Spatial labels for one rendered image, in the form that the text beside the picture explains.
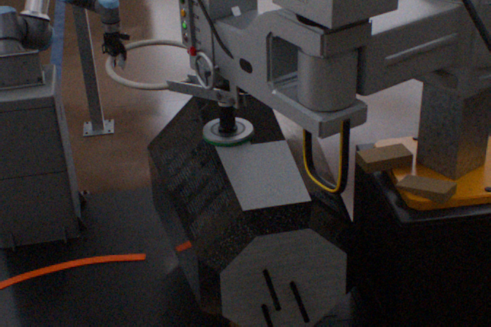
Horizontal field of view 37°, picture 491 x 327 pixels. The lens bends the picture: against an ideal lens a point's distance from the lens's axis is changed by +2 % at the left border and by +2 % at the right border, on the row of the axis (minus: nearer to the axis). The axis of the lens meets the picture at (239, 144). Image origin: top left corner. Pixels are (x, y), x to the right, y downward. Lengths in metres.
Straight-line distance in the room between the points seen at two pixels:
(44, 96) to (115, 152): 1.25
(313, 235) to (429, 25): 0.82
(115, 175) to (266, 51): 2.25
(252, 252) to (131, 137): 2.44
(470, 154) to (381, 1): 0.97
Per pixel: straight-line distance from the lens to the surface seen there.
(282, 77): 2.54
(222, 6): 2.77
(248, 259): 2.65
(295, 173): 2.83
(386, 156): 2.99
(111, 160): 4.70
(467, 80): 2.73
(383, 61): 2.43
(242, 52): 2.62
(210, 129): 3.11
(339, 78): 2.31
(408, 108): 5.23
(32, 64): 3.71
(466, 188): 2.94
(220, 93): 2.94
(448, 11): 2.59
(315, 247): 2.70
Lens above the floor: 2.34
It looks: 30 degrees down
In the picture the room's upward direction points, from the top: 3 degrees counter-clockwise
